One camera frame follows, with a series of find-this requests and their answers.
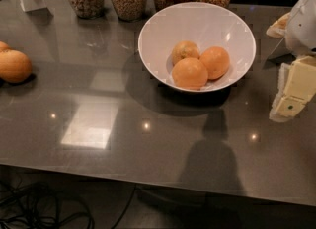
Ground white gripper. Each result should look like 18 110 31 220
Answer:
266 0 316 122

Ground white ceramic bowl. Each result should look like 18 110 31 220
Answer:
138 2 256 93

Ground large orange on table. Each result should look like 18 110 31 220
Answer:
0 50 32 83

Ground partly hidden orange at edge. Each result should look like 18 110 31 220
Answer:
0 41 10 52

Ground black cables on floor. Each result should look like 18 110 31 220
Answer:
0 177 137 229

